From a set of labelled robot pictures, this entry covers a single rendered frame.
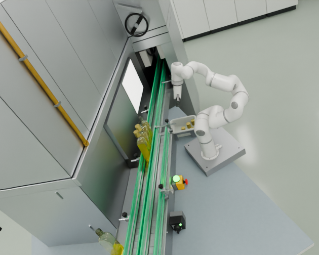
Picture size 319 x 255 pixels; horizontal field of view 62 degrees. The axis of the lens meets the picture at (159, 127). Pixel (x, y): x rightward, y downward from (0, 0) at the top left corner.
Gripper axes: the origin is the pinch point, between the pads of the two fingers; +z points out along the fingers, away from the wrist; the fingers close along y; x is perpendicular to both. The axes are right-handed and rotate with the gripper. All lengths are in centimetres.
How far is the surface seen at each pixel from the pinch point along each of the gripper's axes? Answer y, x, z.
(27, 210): 69, -87, 24
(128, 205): 54, -33, 41
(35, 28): 28, -65, -64
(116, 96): -6.2, -43.3, -1.5
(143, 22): -90, -30, -24
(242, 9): -362, 119, 57
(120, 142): 21.8, -39.4, 16.8
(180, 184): 40, 0, 38
